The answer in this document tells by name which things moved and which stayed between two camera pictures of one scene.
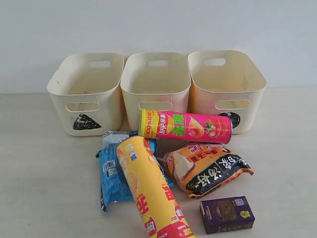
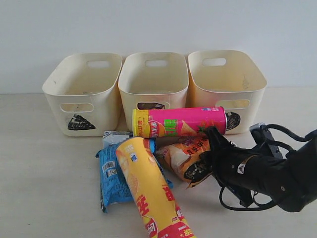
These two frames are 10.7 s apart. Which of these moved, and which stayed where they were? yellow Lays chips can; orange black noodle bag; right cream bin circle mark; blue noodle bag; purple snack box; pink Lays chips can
Moved: orange black noodle bag; purple snack box; pink Lays chips can
Stayed: right cream bin circle mark; yellow Lays chips can; blue noodle bag
